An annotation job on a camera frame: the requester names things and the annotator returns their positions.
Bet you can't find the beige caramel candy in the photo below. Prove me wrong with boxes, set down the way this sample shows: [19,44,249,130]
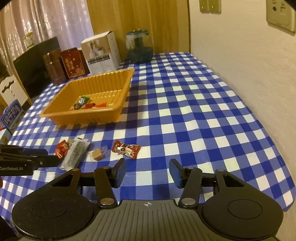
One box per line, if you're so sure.
[88,146,107,161]

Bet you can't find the red candy packet pair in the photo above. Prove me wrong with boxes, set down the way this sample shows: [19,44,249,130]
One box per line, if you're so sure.
[55,139,74,159]

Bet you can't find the red white candy packet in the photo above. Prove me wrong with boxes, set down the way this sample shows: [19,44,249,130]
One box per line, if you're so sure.
[111,140,141,160]

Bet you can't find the grey seaweed snack packet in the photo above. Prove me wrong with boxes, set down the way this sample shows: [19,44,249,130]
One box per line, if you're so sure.
[59,137,90,172]

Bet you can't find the large red snack packet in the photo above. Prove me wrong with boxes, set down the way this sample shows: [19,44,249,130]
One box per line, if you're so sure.
[84,102,107,109]

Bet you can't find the black green snack bar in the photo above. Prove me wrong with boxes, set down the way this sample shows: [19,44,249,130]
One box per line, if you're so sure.
[73,95,91,110]

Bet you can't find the blue milk carton box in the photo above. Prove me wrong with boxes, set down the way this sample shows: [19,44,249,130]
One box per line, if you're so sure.
[1,99,25,134]

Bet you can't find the white wooden chair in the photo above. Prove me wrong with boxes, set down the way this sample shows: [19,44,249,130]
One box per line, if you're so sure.
[1,75,29,106]

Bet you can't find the blue white checkered tablecloth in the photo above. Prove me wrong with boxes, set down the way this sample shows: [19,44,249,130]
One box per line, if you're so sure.
[0,52,294,223]

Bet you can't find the orange plastic tray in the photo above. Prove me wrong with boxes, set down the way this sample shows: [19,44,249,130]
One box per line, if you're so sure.
[40,69,134,126]

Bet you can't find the brown cylindrical tin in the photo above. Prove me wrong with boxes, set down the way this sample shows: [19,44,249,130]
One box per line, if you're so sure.
[43,48,68,85]

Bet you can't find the red gift box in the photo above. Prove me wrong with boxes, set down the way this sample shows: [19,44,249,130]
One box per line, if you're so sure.
[61,48,90,79]

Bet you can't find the small labelled jar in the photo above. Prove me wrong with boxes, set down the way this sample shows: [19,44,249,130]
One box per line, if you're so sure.
[23,32,36,50]

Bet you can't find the white product box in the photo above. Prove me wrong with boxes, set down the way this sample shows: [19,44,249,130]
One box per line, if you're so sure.
[81,31,121,75]

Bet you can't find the green glass jar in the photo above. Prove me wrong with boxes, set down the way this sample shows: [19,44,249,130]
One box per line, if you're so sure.
[125,29,154,64]

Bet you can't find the pink curtain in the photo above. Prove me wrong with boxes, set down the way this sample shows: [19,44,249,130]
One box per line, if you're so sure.
[1,0,93,75]

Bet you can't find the wooden door panel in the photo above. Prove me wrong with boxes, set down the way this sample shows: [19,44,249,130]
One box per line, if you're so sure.
[87,0,190,59]

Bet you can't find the double wall socket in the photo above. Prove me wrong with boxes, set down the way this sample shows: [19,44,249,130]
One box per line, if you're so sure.
[199,0,222,14]

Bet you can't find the single wall socket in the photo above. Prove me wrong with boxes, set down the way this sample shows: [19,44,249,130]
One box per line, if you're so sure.
[266,0,295,33]

